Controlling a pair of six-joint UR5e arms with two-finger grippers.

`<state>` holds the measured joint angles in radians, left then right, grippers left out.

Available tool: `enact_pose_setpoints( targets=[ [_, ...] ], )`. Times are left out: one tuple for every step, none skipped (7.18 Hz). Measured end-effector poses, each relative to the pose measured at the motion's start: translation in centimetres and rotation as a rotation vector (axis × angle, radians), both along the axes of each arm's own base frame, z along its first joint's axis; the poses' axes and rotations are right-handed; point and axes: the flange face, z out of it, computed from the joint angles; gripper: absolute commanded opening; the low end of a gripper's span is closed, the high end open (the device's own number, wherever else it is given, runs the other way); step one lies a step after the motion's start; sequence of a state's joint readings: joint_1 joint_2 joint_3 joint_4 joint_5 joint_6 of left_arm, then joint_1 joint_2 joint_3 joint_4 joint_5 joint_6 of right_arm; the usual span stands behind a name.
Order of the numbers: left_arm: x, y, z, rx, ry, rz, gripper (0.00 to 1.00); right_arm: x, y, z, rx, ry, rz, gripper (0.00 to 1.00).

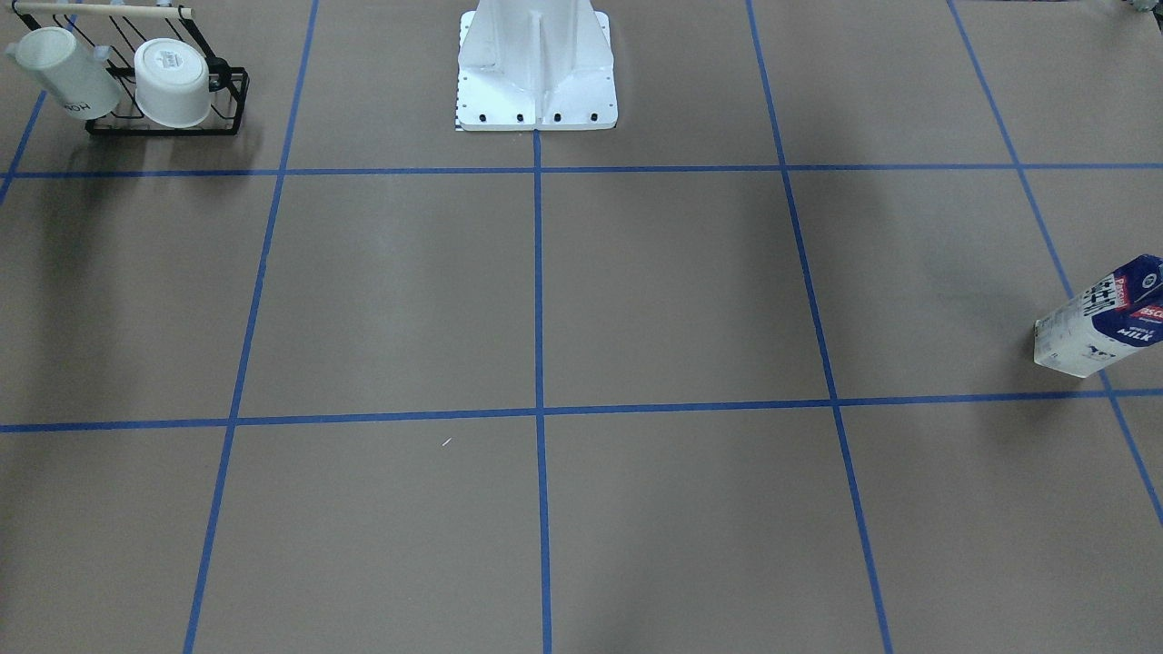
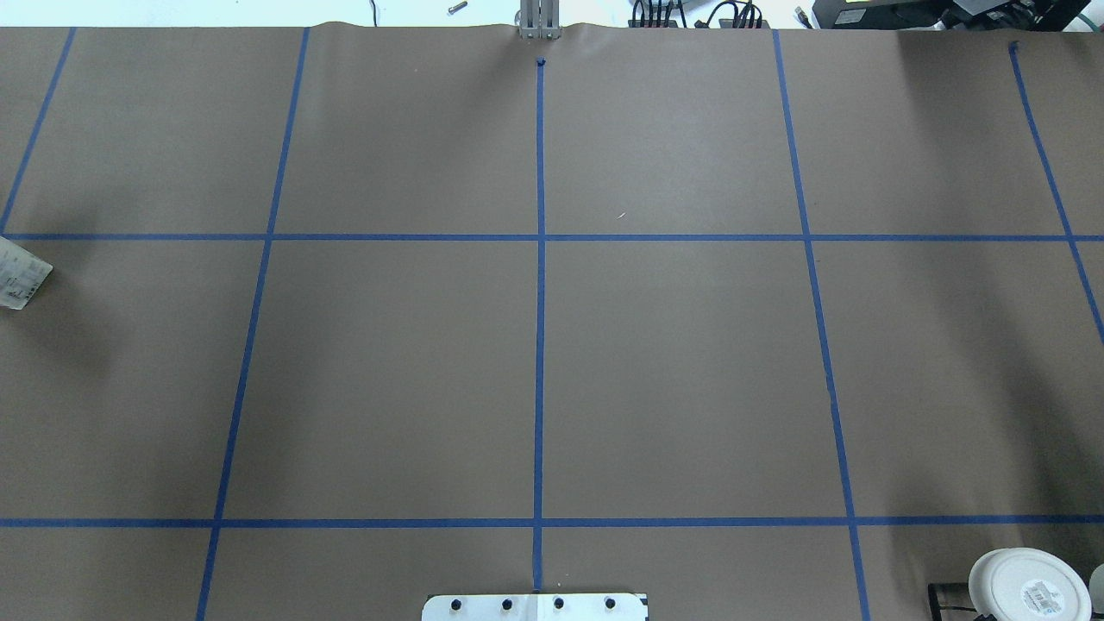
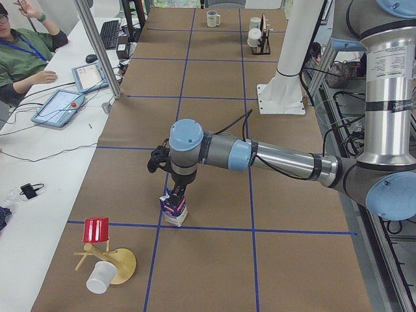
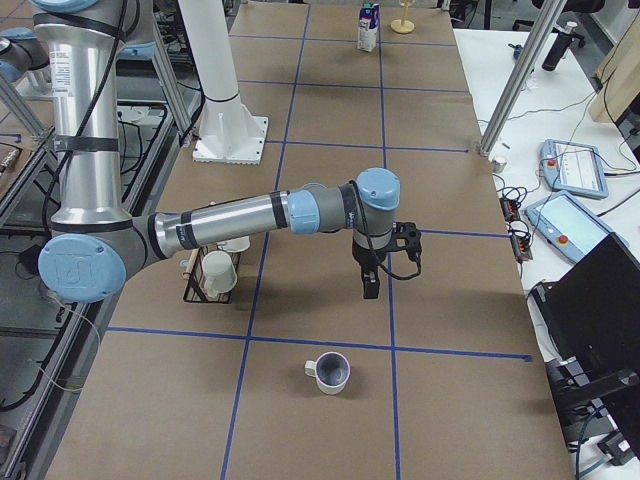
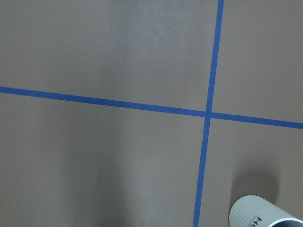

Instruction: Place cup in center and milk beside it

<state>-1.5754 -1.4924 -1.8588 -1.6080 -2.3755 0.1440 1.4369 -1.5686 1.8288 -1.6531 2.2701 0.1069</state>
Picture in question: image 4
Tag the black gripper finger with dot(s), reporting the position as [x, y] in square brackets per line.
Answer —
[371, 283]

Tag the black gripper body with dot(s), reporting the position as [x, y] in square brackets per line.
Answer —
[365, 259]

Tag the white mug with dark inside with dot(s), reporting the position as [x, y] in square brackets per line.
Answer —
[331, 370]

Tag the blue white milk carton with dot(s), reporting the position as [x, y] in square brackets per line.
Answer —
[368, 24]

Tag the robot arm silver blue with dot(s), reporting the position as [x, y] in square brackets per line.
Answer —
[96, 245]
[21, 52]

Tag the wooden cup tree stand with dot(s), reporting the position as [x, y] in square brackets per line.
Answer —
[403, 25]

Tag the white mug rear on rack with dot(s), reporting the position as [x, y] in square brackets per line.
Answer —
[235, 245]

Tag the white mug on rack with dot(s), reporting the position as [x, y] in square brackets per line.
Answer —
[235, 245]
[219, 272]

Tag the white mug front on rack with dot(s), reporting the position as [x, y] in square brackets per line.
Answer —
[219, 272]

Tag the small metal cylinder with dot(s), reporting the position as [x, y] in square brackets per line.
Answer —
[498, 164]

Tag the teach pendant near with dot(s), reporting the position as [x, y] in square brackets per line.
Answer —
[567, 224]

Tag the teach pendant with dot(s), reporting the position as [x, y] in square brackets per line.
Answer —
[573, 167]
[567, 224]

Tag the teach pendant far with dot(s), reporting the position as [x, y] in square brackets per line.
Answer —
[573, 167]

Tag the black monitor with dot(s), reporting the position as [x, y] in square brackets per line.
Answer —
[592, 315]

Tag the black bottle white cap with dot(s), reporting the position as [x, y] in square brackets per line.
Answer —
[562, 42]

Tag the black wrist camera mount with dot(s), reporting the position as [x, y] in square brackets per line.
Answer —
[409, 239]

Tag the black wire mug rack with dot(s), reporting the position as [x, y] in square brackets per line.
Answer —
[194, 291]

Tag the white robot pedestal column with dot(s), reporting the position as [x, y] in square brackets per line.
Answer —
[228, 132]

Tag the aluminium frame post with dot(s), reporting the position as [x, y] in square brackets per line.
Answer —
[537, 37]

